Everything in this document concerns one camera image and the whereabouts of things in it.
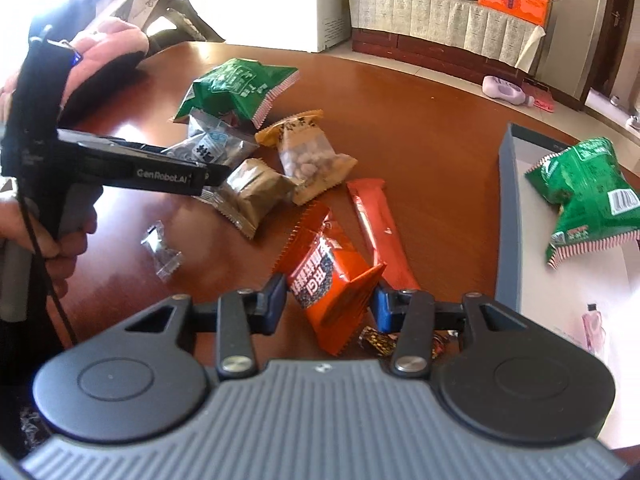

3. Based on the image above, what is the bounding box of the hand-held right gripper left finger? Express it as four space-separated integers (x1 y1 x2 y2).
122 275 288 380

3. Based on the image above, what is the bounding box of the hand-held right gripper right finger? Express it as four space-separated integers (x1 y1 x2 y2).
370 281 531 380

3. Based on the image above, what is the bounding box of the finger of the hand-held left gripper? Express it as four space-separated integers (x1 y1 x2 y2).
202 162 229 187

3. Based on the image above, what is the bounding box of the clear packet of dark nuts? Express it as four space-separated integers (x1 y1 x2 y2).
164 109 259 167

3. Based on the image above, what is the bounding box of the khaki snack packet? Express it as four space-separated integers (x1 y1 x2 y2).
195 158 301 239

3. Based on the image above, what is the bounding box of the orange snack packet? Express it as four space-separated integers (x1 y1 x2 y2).
272 200 387 359

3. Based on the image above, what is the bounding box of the grey tray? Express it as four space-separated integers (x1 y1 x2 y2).
494 122 640 366

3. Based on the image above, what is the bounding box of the person's left hand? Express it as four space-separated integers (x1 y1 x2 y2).
0 194 99 302

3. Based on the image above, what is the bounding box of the dark wrapped candy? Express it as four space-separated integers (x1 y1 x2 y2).
359 326 462 361

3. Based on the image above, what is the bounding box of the red snack bar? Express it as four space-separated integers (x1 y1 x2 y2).
346 178 422 292

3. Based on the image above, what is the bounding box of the small clear packet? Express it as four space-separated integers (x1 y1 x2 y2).
140 220 184 281

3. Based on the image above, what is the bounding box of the yellow peanut packet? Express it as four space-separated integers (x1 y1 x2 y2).
255 110 359 206

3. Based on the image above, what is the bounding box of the small pink bottle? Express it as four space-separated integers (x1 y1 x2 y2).
581 302 609 357

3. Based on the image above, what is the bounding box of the wooden TV cabinet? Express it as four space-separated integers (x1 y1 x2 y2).
350 26 527 87

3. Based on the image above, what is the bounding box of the green snack bag with barcode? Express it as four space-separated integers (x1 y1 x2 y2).
524 137 640 271

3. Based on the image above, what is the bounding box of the purple detergent bottle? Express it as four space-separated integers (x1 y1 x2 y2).
482 75 537 107

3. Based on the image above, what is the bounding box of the pink dustpan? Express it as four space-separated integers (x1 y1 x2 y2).
524 79 557 112

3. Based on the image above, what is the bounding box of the TV cabinet with cloth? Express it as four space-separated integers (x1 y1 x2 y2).
346 0 547 72

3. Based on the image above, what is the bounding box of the dark wooden door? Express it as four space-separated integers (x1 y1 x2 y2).
581 0 640 112

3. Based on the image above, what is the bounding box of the black cable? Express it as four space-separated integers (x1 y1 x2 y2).
17 195 78 347

